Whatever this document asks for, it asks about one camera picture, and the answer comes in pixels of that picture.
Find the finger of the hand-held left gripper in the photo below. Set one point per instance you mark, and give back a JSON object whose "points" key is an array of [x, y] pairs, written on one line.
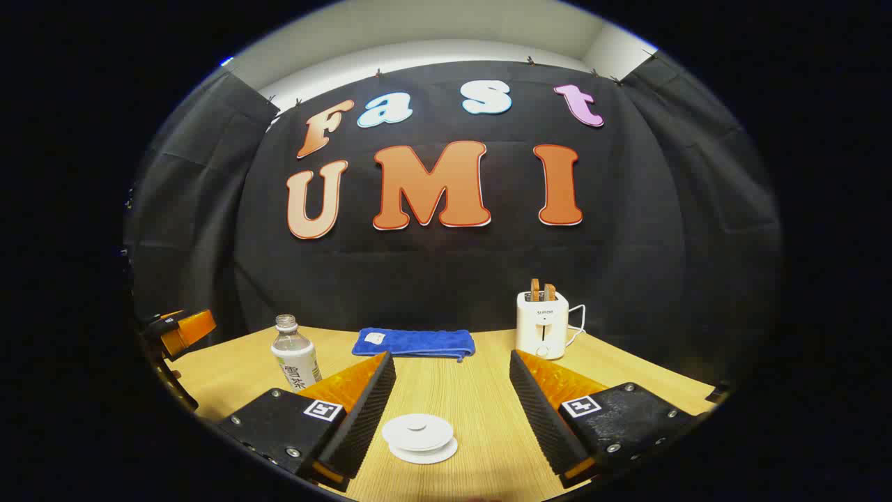
{"points": [[189, 328]]}

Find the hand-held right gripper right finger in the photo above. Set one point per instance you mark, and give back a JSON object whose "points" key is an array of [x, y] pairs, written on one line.
{"points": [[540, 418]]}

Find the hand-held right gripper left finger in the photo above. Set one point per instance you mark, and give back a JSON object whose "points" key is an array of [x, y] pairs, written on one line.
{"points": [[362, 418]]}

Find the white teacup lid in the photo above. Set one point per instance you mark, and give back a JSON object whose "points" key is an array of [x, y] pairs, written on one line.
{"points": [[417, 429]]}

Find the white teacup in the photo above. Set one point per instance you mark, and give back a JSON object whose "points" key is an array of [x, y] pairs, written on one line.
{"points": [[425, 457]]}

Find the clear water bottle green label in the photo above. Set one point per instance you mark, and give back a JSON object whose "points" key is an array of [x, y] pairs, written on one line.
{"points": [[293, 355]]}

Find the blue folded towel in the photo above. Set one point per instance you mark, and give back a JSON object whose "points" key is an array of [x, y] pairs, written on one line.
{"points": [[411, 343]]}

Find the cream toaster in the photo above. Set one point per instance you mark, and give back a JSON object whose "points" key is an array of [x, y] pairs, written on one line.
{"points": [[542, 328]]}

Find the toasted bread slice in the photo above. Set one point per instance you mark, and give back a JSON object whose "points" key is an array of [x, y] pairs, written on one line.
{"points": [[550, 291], [534, 289]]}

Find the black backdrop cloth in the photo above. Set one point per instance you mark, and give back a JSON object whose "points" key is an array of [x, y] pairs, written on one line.
{"points": [[432, 272]]}

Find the dark table edge block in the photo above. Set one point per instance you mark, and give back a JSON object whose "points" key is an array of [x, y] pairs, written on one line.
{"points": [[718, 392]]}

